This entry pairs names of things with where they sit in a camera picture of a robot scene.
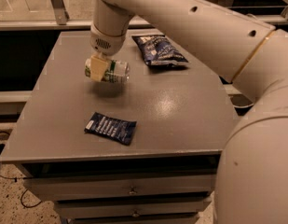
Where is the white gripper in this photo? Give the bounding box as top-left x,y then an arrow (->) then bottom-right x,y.
90,24 -> 127,81

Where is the white green 7up can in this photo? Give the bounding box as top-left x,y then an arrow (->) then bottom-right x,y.
85,59 -> 130,83

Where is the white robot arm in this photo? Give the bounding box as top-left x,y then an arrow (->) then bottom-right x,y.
93,0 -> 288,224

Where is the large blue chip bag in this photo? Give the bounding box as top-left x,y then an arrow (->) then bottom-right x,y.
132,35 -> 188,66

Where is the small blue snack packet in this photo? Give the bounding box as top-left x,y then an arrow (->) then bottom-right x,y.
84,112 -> 137,146

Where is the grey drawer cabinet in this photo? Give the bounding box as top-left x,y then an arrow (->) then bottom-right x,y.
0,32 -> 237,224

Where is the top grey drawer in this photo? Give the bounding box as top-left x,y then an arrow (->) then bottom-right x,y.
23,175 -> 216,201

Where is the grey drawer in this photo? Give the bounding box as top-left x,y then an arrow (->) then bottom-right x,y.
23,175 -> 216,201
54,197 -> 212,219

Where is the middle grey drawer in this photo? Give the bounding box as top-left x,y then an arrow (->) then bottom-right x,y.
54,197 -> 212,219

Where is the metal guard rail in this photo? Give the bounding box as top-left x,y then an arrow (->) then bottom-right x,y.
0,0 -> 288,31

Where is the black floor cable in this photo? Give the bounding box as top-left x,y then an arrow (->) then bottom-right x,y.
0,131 -> 44,209

